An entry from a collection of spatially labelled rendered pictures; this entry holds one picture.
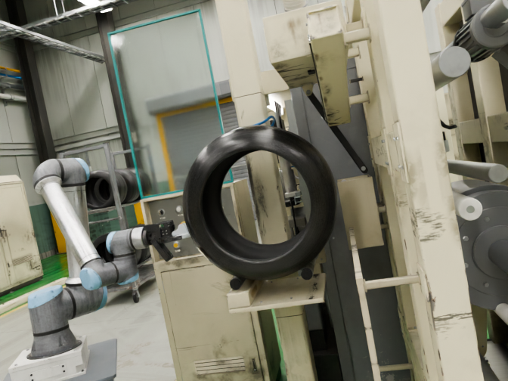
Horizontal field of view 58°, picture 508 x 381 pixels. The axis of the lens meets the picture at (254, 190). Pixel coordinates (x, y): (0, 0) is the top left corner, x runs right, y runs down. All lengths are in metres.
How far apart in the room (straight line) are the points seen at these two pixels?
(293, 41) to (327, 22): 0.14
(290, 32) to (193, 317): 1.75
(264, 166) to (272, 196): 0.14
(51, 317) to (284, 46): 1.51
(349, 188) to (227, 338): 1.17
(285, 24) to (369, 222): 0.93
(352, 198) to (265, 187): 0.39
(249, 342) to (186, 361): 0.40
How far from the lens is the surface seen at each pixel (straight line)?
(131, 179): 6.07
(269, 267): 1.72
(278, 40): 1.49
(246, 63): 2.14
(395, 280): 1.27
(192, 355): 2.80
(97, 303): 2.35
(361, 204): 2.01
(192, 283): 2.65
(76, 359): 2.21
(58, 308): 2.25
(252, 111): 2.10
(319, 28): 1.39
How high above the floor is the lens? 1.34
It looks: 3 degrees down
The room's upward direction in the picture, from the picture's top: 11 degrees counter-clockwise
